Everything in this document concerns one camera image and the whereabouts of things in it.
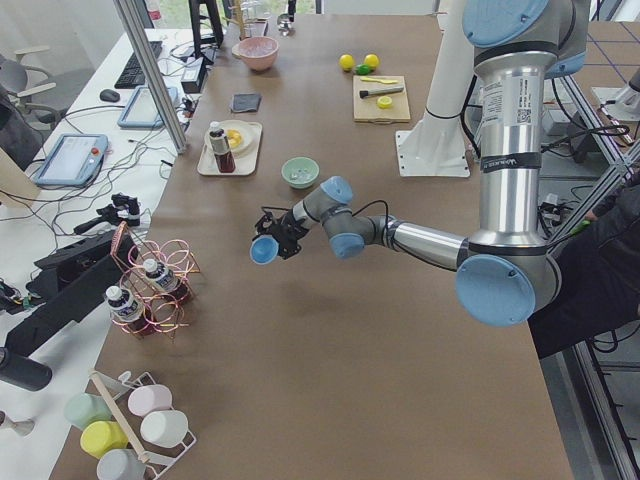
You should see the person in black clothes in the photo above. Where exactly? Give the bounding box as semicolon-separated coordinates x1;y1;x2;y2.
528;166;639;359

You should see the black computer mouse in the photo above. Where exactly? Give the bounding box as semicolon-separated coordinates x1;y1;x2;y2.
99;89;120;103

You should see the steel muddler black tip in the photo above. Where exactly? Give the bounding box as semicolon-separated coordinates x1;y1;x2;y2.
358;85;404;99

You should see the blue teach pendant far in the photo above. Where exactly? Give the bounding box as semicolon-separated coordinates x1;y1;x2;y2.
117;85;164;130

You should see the blue teach pendant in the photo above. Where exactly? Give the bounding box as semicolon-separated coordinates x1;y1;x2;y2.
33;134;109;188
117;85;164;130

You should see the black case on desk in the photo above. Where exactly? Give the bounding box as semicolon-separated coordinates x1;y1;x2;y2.
5;231;122;357

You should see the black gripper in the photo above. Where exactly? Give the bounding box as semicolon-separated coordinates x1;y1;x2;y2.
253;210;308;259

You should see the copper wire bottle rack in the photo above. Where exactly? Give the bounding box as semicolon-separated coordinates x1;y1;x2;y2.
110;222;200;338

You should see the white cup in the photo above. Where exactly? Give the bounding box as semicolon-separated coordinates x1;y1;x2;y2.
140;410;189;448

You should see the pink bowl with ice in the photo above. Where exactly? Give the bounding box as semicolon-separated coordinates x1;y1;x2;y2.
232;36;279;72

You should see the aluminium frame post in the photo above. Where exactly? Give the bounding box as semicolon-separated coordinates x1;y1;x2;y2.
114;0;187;154

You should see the tea bottle in rack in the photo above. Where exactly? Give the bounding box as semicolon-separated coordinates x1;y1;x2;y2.
143;258;189;303
105;285;153;336

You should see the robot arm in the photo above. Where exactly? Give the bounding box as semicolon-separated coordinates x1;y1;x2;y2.
250;1;590;326

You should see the grey cup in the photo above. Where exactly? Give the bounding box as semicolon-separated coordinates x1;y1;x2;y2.
96;449;146;480

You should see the blue teach pendant near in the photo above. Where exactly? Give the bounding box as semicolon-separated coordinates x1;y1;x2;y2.
33;134;109;188

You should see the black keyboard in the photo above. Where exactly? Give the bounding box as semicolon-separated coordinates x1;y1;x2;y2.
114;40;163;89

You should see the yellow plastic knife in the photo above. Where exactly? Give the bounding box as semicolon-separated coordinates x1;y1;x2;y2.
360;76;399;85

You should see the yellow lemon far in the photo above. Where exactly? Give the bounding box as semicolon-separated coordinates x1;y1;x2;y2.
338;54;355;72

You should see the light blue cup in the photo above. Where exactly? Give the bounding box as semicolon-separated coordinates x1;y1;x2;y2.
249;235;279;265

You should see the wooden glass stand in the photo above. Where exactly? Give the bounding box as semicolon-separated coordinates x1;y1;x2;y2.
222;0;271;40

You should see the yellow cup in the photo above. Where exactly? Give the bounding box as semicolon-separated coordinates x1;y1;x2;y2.
80;420;129;459

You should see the wooden cutting board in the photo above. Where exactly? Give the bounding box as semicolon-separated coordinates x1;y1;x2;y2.
352;76;411;123

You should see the dark tea bottle on tray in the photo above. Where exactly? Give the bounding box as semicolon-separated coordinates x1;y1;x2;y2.
208;122;236;174

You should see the pink cup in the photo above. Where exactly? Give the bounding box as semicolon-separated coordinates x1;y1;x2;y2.
127;384;173;417

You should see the half lemon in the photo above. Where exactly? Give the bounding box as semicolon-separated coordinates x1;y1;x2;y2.
376;96;393;109

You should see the grey folded cloth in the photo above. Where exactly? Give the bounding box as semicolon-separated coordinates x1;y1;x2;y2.
230;93;262;113

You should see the green lime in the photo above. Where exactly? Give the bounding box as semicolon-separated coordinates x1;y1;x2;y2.
354;64;372;76

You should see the green cup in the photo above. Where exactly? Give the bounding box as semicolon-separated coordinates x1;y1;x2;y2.
63;392;112;430

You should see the light green bowl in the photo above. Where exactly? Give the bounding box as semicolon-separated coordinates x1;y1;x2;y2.
281;157;320;189

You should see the cream serving tray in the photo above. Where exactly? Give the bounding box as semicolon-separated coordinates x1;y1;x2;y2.
197;122;263;176

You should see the white round plate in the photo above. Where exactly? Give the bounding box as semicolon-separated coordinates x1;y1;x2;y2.
216;120;254;154

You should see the yellow lemon near board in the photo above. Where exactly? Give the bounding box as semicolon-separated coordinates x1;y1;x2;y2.
363;53;380;71

